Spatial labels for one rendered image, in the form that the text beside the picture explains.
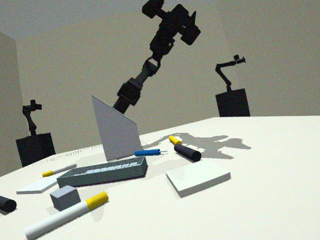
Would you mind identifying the white cylinder with yellow cap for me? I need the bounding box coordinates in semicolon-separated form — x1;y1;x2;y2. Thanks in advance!
42;163;77;178
24;191;109;240

